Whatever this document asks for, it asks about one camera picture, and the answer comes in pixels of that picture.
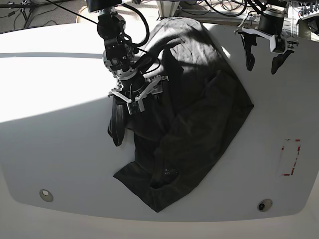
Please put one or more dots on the right table grommet hole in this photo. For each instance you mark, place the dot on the right table grommet hole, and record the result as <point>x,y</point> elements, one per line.
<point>265,205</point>

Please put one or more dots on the black tripod stand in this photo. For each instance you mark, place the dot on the black tripod stand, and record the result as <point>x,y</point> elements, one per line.
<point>26,8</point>

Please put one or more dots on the table grommet hole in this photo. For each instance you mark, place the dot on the table grommet hole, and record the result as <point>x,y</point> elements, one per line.
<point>46,195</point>
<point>265,205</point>

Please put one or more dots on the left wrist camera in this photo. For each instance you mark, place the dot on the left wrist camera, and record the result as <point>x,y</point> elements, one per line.
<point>277,44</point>

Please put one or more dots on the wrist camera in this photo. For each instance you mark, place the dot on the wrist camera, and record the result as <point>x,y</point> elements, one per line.
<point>135,107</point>
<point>277,44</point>

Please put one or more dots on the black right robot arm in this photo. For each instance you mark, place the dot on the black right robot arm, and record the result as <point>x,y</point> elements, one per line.
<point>119,49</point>

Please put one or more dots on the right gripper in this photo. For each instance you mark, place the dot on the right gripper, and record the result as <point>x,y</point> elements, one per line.
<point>133,86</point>

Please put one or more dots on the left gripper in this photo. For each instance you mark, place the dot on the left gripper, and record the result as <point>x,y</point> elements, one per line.
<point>271,23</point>

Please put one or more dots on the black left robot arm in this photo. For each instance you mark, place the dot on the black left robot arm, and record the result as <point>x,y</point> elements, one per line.
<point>259,7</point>

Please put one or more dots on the left table grommet hole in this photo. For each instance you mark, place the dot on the left table grommet hole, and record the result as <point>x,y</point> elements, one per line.
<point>46,195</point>

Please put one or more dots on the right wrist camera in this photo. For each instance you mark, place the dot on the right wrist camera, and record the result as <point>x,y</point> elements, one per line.
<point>135,107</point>

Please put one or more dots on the aluminium rail with cables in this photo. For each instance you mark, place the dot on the aluminium rail with cables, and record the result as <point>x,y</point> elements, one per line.
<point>290,26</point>

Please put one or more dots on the aluminium frame post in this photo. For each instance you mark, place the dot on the aluminium frame post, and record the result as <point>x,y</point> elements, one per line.
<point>167,8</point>

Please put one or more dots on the dark grey T-shirt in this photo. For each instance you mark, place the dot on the dark grey T-shirt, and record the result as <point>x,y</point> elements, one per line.
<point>180,137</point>

